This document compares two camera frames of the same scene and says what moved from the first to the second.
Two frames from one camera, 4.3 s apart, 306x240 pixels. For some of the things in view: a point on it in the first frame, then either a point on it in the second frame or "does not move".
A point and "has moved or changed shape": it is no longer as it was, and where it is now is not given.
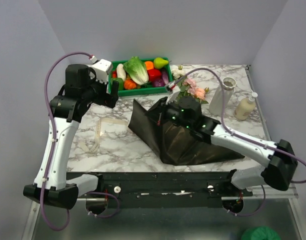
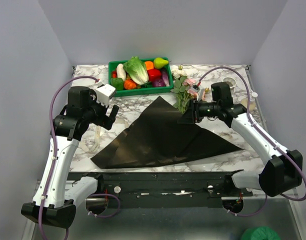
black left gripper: x=107 y=99 to x=105 y=121
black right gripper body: x=168 y=113 to x=205 y=109
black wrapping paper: x=179 y=146 has moved or changed shape
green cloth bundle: x=260 y=233 does not move
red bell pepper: x=154 y=74 does not move
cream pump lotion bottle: x=245 y=106 does not move
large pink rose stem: x=200 y=94 to x=193 y=93
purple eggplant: x=165 y=75 does not move
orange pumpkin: x=129 y=84 does not move
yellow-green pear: x=159 y=62 does not move
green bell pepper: x=120 y=83 does not move
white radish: x=121 y=72 does not move
